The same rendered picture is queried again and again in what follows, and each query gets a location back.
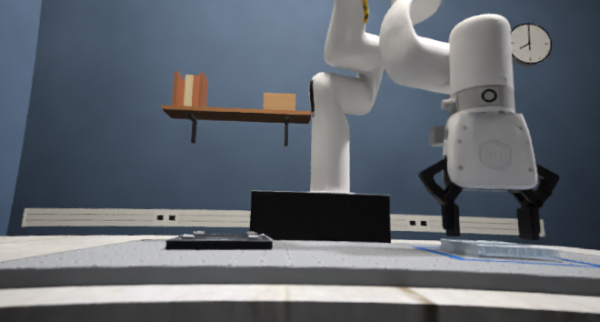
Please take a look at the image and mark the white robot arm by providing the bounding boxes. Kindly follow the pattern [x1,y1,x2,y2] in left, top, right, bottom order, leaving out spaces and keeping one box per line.
[308,0,515,193]

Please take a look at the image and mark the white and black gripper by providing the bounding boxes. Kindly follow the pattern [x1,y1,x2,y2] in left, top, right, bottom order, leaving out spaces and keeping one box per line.
[418,106,559,241]

